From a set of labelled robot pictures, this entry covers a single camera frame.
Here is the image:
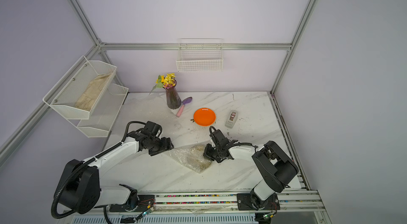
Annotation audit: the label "aluminium frame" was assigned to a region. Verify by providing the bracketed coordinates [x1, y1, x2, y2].
[1, 0, 309, 203]

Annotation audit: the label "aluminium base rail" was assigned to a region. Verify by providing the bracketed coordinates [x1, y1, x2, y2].
[57, 190, 333, 224]

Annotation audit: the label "white tape dispenser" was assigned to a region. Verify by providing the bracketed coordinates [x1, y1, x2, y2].
[225, 110, 238, 129]

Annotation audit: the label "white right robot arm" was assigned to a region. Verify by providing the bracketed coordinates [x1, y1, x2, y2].
[203, 126, 299, 213]

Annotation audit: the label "beige cloth in shelf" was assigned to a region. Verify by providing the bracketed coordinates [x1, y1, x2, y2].
[75, 73, 112, 111]

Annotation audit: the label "white wire wall basket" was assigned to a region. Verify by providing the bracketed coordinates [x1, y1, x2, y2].
[176, 38, 224, 73]

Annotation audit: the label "yellow patterned dinner plate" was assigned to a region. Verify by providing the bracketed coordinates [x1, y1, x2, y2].
[185, 145, 212, 173]

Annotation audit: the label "clear bubble wrap sheet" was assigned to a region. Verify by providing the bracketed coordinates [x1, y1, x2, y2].
[165, 144, 213, 174]
[112, 94, 182, 137]

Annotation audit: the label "yellow artificial flowers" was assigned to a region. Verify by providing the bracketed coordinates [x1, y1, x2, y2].
[150, 73, 177, 93]

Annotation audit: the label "orange dinner plate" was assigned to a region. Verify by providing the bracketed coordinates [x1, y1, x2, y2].
[193, 108, 216, 127]

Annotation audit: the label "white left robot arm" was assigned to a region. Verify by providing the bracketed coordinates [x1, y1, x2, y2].
[50, 121, 174, 219]

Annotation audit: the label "white mesh two-tier shelf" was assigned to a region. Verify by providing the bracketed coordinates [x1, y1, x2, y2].
[43, 56, 128, 138]

